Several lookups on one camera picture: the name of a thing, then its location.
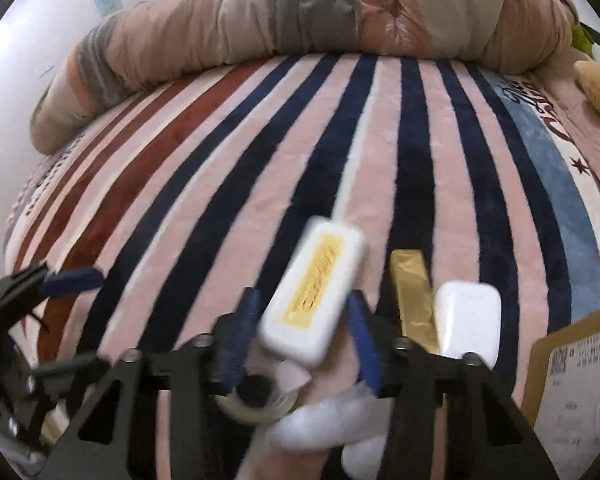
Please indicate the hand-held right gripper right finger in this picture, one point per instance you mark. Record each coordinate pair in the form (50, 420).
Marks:
(366, 345)

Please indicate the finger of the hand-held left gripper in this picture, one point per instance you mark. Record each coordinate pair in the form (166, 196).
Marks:
(75, 280)
(62, 363)

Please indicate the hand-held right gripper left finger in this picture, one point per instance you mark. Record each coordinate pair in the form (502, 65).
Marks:
(241, 332)

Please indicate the white box with yellow label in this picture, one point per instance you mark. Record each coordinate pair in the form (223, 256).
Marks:
(312, 290)

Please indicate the gold rectangular box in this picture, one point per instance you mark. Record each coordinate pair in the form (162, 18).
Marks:
(416, 300)

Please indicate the clear tape roll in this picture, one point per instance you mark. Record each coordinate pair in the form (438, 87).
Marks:
(260, 402)

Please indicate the white crumpled cloth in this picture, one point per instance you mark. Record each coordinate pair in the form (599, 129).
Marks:
(325, 427)

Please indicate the white rounded case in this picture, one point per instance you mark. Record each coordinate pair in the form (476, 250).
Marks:
(467, 320)

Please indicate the striped plush blanket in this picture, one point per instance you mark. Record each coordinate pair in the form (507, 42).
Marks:
(260, 175)

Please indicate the cardboard box with white label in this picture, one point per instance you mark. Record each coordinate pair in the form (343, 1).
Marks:
(580, 385)

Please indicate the beige and grey quilt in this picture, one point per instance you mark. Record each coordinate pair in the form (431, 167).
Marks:
(280, 10)

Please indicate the green plush toy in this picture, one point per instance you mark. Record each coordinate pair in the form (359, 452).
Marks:
(582, 37)

